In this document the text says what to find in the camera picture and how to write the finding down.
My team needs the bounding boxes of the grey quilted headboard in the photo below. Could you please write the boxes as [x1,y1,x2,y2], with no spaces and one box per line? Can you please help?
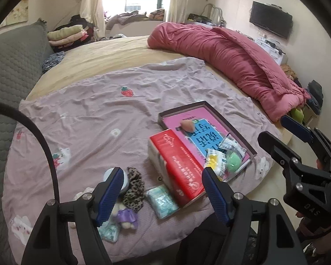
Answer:
[0,22,56,265]

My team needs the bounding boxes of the teal tissue packet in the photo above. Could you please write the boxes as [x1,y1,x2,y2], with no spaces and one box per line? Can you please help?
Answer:
[146,185,180,219]
[98,221,121,243]

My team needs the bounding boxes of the wall picture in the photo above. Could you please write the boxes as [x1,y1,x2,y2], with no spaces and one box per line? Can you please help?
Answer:
[4,0,31,27]

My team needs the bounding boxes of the black backpack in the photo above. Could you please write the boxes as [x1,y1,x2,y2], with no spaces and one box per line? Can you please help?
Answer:
[306,80,324,115]

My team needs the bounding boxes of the dark patterned bag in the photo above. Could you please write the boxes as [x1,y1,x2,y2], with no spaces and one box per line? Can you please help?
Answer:
[188,13,213,24]

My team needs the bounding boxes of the green soft item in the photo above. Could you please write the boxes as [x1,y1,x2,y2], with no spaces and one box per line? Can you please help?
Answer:
[290,108,305,122]

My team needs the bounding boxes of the blue and white packet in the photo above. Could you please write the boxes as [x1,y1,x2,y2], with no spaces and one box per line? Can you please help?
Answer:
[219,134,247,158]

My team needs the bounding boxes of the clothes on window sill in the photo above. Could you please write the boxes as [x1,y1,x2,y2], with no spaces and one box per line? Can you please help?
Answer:
[105,9,166,29]

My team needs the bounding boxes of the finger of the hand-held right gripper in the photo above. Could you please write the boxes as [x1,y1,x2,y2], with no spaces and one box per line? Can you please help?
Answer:
[257,131,302,172]
[281,114,331,172]

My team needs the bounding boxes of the beige bed sheet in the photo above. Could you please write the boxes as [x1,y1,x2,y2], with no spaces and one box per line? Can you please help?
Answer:
[25,34,210,101]

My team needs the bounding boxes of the black television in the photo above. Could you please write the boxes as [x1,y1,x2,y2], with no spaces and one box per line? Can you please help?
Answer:
[250,1,293,40]

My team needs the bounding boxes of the pink tray with book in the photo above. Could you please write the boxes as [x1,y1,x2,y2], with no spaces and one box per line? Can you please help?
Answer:
[158,101,258,183]

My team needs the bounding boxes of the pink book with blue title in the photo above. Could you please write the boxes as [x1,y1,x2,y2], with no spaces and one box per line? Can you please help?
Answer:
[163,110,250,169]

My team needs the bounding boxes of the cream curtain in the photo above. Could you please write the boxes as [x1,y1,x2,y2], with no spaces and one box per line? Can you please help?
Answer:
[165,0,192,24]
[80,0,105,34]

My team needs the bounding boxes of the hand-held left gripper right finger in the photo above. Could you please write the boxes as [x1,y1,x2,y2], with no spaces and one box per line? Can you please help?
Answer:
[179,167,305,265]

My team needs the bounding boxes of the teddy bear with purple ribbon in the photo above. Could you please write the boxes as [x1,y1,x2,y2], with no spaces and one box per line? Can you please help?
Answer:
[110,203,140,230]

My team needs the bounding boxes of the white cabinet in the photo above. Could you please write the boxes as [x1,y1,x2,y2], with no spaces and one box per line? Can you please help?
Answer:
[255,36,289,65]

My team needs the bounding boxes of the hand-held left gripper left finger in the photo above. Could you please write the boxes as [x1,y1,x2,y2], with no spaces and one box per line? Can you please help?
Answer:
[21,167,124,265]

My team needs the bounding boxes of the dark floral cloth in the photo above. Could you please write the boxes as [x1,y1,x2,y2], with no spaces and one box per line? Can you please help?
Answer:
[41,51,66,72]

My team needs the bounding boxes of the lilac printed blanket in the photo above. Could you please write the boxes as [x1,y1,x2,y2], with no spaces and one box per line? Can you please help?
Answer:
[1,57,275,264]

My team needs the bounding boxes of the white metal chair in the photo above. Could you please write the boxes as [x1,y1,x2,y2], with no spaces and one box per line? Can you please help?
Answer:
[203,4,227,27]

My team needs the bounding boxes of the pink folded blanket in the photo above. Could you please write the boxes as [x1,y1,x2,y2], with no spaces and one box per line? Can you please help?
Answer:
[48,33,89,47]

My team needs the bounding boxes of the green makeup sponge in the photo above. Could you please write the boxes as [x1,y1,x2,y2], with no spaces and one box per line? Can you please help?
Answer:
[225,153,242,173]

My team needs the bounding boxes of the pink quilt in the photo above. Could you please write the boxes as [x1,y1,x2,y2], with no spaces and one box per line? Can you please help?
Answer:
[147,21,311,122]

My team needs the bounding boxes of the white jar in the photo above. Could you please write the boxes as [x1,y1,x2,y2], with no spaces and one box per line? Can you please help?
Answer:
[104,168,129,192]

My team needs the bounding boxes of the red tissue box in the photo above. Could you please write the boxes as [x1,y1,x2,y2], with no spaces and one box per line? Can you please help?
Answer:
[147,129,206,209]

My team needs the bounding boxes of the white and yellow snack packet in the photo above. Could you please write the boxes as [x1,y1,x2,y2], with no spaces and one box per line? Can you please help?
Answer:
[204,148,228,178]

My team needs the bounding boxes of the leopard print scrunchie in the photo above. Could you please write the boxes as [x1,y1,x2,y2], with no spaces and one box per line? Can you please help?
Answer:
[122,167,145,213]

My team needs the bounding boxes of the person's right forearm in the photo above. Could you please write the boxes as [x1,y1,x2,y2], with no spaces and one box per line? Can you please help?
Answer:
[295,212,331,253]

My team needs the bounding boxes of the peach makeup sponge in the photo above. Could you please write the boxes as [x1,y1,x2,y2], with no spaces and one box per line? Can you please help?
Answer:
[181,119,195,132]

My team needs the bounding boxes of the black cable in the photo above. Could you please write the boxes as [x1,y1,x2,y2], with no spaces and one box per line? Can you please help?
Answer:
[0,101,60,203]

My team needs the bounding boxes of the person's dark trousers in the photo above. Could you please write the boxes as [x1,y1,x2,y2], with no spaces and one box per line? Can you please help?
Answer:
[177,212,232,254]

